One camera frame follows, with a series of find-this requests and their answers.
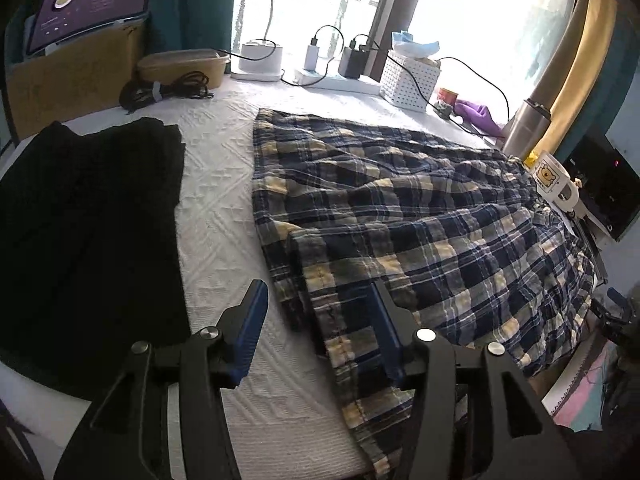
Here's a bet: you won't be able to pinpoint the blue tissue pack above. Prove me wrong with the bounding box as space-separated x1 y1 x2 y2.
392 30 440 60

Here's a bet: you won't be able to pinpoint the tan lidded food container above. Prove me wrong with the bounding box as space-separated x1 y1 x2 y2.
136 49 230 90

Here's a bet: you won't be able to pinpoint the purple cloth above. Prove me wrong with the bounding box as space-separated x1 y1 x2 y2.
454 99 502 138

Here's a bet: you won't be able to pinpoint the teal yellow right curtain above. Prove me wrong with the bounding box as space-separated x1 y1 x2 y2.
525 0 639 166

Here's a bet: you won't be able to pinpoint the white power strip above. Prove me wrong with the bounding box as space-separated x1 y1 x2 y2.
293 70 381 96

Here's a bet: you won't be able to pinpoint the white cartoon bear mug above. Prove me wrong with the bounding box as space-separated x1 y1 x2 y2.
532 152 579 212

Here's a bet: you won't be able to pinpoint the white usb charger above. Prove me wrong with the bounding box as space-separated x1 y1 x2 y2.
303 37 319 72

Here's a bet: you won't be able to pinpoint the white desk lamp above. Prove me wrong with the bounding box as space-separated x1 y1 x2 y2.
231 0 283 82

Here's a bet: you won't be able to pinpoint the blue plaid pants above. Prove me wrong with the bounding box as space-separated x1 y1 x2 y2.
252 108 596 479

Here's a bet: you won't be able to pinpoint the brown cardboard box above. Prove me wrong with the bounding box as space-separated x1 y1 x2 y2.
6 20 145 140

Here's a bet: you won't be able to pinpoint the coiled black cable bundle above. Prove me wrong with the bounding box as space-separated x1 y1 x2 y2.
118 70 215 114

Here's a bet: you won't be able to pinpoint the black folded garment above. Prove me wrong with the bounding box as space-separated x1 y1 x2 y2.
1 118 190 401

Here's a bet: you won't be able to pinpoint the white perforated storage basket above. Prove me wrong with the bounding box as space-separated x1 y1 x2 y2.
380 50 440 113

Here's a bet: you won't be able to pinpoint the small green round figurine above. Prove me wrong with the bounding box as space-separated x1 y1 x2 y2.
434 101 452 120

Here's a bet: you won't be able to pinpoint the stainless steel travel tumbler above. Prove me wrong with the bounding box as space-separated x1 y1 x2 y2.
501 99 551 162

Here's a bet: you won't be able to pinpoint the black power adapter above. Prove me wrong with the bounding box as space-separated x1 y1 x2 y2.
337 39 369 79

